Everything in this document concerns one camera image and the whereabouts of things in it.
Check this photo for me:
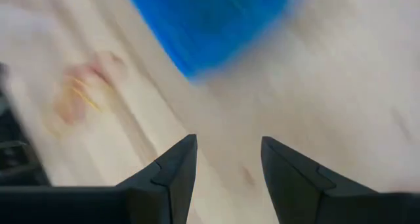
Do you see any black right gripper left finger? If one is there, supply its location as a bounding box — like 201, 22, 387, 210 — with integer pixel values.
114, 134, 199, 224

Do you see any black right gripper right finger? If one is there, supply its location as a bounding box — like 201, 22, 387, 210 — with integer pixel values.
261, 136, 379, 224

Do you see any yellow rubber band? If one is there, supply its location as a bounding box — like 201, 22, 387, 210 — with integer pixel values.
70, 78, 103, 114

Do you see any red rubber band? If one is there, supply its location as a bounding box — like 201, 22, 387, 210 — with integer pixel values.
52, 51, 127, 127

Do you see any blue plastic basket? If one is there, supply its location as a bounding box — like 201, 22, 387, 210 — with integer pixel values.
123, 0, 298, 83

